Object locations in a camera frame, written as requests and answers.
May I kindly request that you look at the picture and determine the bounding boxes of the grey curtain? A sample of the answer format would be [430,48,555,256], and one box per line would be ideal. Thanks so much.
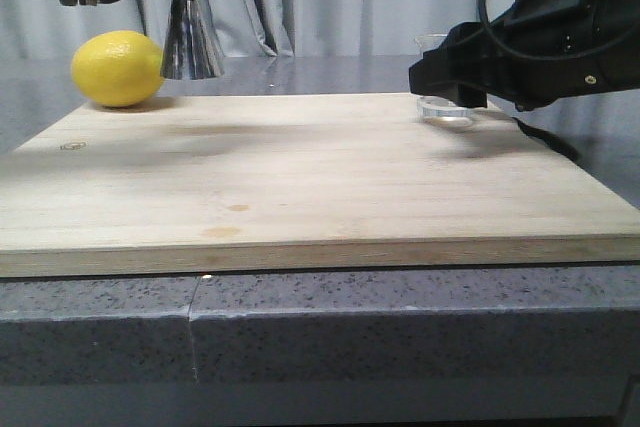
[1,0,477,61]

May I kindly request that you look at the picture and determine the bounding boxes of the steel jigger measuring cup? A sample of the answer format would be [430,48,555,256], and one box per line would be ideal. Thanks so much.
[160,0,224,80]

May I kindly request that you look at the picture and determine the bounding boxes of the yellow lemon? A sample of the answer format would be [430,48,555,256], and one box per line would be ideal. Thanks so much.
[70,30,164,107]

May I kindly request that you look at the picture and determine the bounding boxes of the clear glass beaker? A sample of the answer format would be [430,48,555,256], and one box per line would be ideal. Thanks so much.
[414,33,474,129]

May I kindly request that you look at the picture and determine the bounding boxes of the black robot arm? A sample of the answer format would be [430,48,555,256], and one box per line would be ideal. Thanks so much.
[408,0,639,112]

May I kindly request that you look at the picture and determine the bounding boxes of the black cable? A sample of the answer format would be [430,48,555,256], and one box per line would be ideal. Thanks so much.
[478,0,640,60]

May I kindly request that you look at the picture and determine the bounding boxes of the wooden cutting board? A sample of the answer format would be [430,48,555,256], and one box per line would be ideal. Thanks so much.
[1,93,639,278]

